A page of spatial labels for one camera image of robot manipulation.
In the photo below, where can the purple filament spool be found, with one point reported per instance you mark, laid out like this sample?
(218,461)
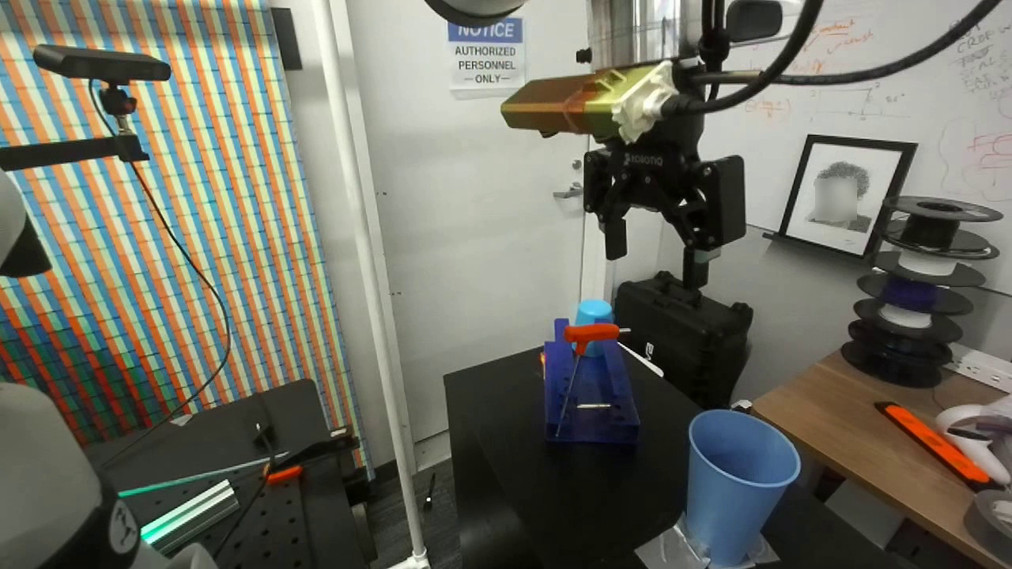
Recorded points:
(915,294)

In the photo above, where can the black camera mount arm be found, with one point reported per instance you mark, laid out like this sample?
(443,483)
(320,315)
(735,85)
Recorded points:
(73,152)

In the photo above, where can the black hard case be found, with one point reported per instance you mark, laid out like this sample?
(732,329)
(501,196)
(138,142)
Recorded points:
(685,337)

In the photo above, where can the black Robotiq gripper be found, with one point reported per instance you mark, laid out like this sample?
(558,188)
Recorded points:
(658,174)

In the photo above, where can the black cabinet table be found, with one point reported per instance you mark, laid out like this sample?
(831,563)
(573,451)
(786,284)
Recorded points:
(527,476)

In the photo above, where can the thin aluminium bar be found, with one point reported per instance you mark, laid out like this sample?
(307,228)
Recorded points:
(200,476)

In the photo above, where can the grey tape roll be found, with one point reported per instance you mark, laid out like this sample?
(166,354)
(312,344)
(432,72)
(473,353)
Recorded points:
(993,523)

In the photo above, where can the blue plastic tool holder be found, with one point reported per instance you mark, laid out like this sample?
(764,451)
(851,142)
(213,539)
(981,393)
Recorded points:
(618,404)

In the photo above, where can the blue white notice sign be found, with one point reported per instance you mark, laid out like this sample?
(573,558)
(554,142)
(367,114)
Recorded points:
(489,64)

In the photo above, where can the white plastic device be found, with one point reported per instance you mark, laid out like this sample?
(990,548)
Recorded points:
(976,418)

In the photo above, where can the black perforated breadboard table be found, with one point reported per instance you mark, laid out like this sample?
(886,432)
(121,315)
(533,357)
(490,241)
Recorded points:
(304,526)

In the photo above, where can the silver tape patch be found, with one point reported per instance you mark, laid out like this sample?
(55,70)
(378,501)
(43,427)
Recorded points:
(665,551)

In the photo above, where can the black wall bracket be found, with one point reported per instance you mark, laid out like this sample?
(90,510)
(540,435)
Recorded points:
(285,34)

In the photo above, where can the thick aluminium extrusion bar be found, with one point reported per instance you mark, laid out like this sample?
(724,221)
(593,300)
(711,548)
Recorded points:
(192,513)

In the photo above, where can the small light blue cup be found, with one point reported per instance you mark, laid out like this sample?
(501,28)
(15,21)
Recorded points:
(593,311)

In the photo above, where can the wooden desk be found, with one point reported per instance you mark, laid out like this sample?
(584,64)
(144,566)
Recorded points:
(841,420)

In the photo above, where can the white flat box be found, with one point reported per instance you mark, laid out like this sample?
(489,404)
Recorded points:
(986,367)

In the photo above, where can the orange utility knife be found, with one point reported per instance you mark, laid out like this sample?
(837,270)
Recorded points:
(933,442)

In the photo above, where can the white filament spool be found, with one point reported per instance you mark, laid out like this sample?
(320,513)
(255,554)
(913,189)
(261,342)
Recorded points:
(928,267)
(904,317)

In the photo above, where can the empty black filament spool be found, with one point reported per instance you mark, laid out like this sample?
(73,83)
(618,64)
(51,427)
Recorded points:
(951,208)

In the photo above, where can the white door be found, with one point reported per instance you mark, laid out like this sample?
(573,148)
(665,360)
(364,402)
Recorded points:
(476,231)

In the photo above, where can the striped colourful backdrop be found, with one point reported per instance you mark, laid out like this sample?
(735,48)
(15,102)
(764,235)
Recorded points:
(160,317)

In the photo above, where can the black framed portrait picture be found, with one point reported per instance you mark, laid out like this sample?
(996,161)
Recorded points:
(850,195)

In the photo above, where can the white metal pole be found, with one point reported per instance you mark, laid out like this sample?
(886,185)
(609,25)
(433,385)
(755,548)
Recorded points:
(364,262)

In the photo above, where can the large blue plastic cup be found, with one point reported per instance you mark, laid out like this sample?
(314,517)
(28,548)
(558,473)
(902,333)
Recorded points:
(738,483)

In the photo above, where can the black stereo camera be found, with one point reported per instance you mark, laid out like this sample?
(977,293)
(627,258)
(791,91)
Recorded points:
(98,64)

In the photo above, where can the large whiteboard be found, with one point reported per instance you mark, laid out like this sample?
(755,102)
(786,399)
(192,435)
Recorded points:
(951,106)

